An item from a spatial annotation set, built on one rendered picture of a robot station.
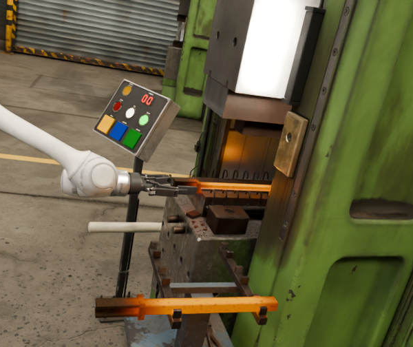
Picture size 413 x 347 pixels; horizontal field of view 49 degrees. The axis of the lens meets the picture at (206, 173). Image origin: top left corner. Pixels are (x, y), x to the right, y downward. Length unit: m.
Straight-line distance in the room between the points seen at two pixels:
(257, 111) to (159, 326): 0.73
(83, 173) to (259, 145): 0.82
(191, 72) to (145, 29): 3.16
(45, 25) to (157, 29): 2.14
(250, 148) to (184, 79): 4.65
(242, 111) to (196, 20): 4.98
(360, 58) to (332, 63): 0.10
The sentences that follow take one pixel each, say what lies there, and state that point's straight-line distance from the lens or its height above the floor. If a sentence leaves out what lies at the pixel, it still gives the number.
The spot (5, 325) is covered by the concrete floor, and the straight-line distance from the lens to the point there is 2.47.
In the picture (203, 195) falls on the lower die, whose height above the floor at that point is 0.99.
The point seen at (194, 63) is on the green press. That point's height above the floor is 0.78.
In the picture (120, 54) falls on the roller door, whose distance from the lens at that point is 9.51.
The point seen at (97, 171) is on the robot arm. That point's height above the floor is 1.12.
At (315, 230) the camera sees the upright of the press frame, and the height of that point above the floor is 1.09.
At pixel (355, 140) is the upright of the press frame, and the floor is 1.35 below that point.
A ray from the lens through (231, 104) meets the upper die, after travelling 1.44.
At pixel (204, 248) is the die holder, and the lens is 1.46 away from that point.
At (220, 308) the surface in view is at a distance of 1.08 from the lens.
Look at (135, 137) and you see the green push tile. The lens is 1.92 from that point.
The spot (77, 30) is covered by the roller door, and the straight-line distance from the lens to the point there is 9.50.
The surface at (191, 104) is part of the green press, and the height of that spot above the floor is 0.21.
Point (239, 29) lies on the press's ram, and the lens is 1.42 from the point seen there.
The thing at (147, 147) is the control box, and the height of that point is 0.99.
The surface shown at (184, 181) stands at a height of 1.02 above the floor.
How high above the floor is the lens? 1.60
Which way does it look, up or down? 20 degrees down
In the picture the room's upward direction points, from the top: 12 degrees clockwise
